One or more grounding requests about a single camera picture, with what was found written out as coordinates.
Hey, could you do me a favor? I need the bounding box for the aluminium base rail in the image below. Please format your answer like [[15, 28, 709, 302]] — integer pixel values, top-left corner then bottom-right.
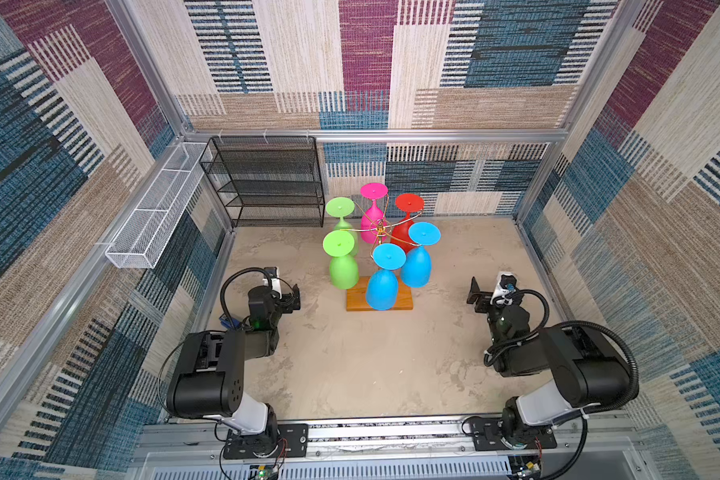
[[126, 411, 660, 479]]

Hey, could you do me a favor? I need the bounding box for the white mesh wall basket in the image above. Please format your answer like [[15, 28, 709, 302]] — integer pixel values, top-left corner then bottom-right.
[[105, 142, 205, 269]]

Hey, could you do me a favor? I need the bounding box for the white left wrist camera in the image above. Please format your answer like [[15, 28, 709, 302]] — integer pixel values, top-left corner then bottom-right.
[[264, 267, 283, 297]]

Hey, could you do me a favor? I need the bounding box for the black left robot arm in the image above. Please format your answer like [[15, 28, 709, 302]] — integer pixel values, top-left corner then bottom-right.
[[165, 267, 309, 467]]

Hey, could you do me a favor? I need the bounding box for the blue wine glass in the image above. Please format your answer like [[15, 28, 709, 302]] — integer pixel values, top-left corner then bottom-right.
[[401, 222, 441, 288], [365, 243, 406, 311]]

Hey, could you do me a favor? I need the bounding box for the blue wine glass front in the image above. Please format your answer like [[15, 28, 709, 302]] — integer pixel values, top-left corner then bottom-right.
[[365, 243, 406, 311]]

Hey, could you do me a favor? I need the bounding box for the blue stapler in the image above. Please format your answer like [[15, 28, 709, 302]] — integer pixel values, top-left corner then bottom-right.
[[219, 315, 242, 330]]

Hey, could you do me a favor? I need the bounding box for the red wine glass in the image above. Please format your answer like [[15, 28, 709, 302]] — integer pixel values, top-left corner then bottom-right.
[[390, 193, 425, 253]]

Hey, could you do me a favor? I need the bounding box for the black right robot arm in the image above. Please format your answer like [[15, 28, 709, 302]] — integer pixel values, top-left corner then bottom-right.
[[461, 272, 639, 479]]

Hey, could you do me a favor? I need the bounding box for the black mesh shelf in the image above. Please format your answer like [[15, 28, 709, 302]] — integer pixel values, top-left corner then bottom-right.
[[200, 136, 326, 228]]

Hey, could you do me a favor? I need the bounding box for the green wine glass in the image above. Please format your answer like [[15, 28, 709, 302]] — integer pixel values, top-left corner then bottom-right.
[[325, 197, 359, 256], [323, 230, 359, 290]]

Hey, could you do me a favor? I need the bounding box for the green wine glass front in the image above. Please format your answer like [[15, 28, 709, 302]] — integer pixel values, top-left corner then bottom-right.
[[323, 230, 359, 290]]

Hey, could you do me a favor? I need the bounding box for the pink wine glass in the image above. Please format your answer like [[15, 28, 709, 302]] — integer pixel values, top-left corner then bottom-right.
[[360, 183, 388, 244]]

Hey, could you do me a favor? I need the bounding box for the green wine glass back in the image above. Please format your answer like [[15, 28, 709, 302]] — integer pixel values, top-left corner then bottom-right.
[[325, 197, 359, 256]]

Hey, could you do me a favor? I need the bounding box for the gold wire glass rack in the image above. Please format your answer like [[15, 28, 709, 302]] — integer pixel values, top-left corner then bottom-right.
[[373, 210, 423, 245]]

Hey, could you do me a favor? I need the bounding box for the wooden rack base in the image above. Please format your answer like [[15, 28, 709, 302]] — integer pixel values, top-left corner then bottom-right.
[[346, 274, 414, 312]]

